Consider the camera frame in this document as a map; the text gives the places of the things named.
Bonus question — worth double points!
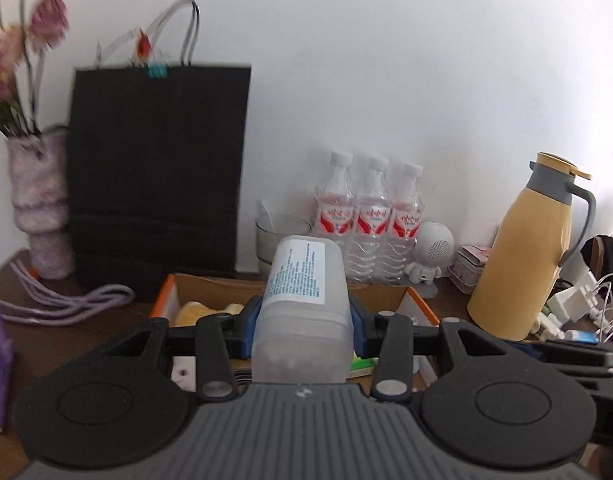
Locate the small tin box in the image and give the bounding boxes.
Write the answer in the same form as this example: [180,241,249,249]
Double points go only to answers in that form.
[448,245,492,295]

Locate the glass cup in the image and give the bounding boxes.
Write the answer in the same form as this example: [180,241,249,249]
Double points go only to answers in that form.
[256,200,312,278]

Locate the yellow plush toy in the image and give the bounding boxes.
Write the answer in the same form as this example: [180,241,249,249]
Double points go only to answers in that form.
[174,301,244,327]

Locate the purple rope cord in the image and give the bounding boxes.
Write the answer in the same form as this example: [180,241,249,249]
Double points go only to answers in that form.
[0,259,137,325]

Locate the black paper bag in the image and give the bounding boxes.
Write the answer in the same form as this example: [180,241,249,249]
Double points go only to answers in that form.
[66,0,251,300]

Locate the left water bottle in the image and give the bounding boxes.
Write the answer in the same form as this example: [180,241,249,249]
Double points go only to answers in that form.
[313,151,356,268]

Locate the right water bottle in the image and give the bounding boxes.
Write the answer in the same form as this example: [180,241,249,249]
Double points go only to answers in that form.
[383,164,425,283]

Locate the red cardboard box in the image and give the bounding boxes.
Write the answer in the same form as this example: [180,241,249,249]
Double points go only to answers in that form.
[150,274,440,392]

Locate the translucent plastic bottle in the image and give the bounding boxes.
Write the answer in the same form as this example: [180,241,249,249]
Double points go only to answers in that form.
[251,235,354,384]

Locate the dried pink flowers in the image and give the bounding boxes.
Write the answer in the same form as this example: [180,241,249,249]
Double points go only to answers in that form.
[0,0,70,139]

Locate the white robot figurine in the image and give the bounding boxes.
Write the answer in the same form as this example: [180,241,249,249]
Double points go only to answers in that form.
[405,221,455,285]

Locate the middle water bottle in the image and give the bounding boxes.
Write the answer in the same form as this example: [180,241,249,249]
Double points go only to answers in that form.
[347,157,391,283]

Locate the yellow thermos jug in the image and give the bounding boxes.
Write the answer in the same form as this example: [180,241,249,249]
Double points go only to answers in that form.
[467,152,596,341]

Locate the water bottle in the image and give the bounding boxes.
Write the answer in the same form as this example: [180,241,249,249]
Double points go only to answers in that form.
[347,157,391,283]
[383,164,425,283]
[313,151,356,268]

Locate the white power strip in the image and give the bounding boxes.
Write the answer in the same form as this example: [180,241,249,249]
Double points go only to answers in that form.
[530,271,603,342]

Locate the knitted purple vase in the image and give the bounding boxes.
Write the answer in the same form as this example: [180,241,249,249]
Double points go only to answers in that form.
[7,125,74,281]

